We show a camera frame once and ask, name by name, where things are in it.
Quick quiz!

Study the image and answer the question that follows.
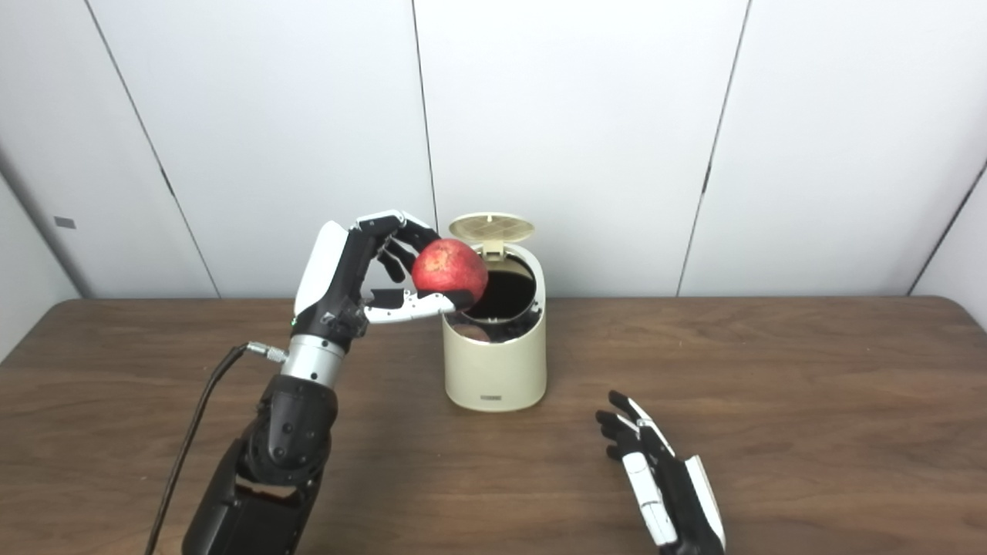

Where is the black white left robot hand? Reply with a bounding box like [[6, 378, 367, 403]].
[[293, 210, 479, 344]]

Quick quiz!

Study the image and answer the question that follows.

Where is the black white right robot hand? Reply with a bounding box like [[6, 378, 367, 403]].
[[595, 390, 727, 555]]

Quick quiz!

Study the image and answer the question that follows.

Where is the red apple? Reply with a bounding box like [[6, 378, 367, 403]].
[[411, 238, 490, 309]]

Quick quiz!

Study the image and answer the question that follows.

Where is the cream round bin lid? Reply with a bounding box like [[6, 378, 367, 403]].
[[449, 213, 536, 255]]

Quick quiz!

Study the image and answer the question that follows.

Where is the cream-colored bin body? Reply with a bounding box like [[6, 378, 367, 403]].
[[442, 243, 547, 412]]

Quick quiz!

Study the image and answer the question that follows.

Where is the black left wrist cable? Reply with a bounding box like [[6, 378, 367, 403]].
[[144, 342, 288, 555]]

